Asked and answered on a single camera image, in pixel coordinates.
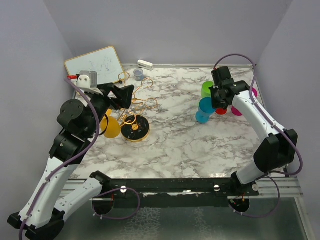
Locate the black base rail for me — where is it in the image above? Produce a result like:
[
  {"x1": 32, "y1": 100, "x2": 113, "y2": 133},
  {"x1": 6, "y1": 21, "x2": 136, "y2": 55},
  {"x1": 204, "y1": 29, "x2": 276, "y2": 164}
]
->
[{"x1": 101, "y1": 178, "x2": 259, "y2": 209}]

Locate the white eraser box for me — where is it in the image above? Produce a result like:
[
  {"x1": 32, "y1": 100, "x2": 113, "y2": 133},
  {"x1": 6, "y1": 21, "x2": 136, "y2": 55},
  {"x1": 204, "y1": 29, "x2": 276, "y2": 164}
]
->
[{"x1": 137, "y1": 59, "x2": 154, "y2": 71}]

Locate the green wine glass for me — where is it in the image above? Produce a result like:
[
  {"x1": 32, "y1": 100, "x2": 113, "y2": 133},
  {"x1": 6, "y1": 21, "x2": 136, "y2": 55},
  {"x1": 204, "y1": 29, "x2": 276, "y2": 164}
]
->
[{"x1": 201, "y1": 81, "x2": 214, "y2": 98}]

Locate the gold wire glass rack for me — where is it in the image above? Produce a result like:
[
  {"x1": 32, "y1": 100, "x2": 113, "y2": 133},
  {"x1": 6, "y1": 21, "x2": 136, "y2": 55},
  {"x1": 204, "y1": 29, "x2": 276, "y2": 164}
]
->
[{"x1": 117, "y1": 76, "x2": 159, "y2": 143}]

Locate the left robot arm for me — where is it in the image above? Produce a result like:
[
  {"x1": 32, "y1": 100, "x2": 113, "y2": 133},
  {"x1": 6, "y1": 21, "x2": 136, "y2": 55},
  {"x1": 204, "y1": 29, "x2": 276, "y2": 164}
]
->
[{"x1": 7, "y1": 83, "x2": 135, "y2": 240}]

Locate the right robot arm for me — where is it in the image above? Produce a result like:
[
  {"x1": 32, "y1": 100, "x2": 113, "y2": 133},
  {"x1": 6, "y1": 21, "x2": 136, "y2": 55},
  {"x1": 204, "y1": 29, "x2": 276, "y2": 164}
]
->
[{"x1": 210, "y1": 66, "x2": 298, "y2": 196}]

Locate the blue wine glass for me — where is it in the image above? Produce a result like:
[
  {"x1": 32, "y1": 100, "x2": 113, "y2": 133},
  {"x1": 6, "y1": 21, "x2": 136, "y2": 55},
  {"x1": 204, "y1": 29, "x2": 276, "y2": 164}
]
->
[{"x1": 195, "y1": 97, "x2": 216, "y2": 124}]

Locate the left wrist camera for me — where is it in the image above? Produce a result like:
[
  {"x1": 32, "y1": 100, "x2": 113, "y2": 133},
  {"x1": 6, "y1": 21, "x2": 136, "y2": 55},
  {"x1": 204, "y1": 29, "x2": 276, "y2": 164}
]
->
[{"x1": 67, "y1": 70, "x2": 103, "y2": 95}]

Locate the small clear plastic cup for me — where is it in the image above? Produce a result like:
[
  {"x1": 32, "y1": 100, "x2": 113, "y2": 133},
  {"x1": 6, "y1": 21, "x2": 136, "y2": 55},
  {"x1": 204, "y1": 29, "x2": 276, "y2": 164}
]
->
[{"x1": 133, "y1": 68, "x2": 144, "y2": 82}]

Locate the small whiteboard gold frame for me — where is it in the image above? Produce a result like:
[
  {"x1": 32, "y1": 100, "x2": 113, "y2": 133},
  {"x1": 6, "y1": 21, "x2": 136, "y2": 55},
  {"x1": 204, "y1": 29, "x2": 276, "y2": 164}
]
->
[{"x1": 64, "y1": 46, "x2": 124, "y2": 85}]

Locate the orange wine glass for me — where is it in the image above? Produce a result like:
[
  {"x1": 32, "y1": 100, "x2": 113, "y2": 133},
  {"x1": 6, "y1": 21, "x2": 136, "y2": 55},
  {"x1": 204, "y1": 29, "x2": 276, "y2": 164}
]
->
[{"x1": 99, "y1": 109, "x2": 121, "y2": 139}]

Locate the pink wine glass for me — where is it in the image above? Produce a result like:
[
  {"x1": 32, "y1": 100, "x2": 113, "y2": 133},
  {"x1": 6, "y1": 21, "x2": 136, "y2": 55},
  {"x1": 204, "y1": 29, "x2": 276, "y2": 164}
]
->
[{"x1": 231, "y1": 87, "x2": 258, "y2": 116}]

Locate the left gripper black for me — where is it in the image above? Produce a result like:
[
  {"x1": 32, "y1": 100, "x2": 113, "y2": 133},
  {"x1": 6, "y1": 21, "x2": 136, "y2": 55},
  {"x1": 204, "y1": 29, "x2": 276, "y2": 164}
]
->
[{"x1": 85, "y1": 82, "x2": 134, "y2": 137}]

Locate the red wine glass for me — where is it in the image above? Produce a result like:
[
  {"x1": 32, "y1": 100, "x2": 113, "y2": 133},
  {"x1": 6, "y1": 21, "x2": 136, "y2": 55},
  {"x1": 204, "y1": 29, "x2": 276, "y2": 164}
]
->
[{"x1": 215, "y1": 108, "x2": 228, "y2": 115}]

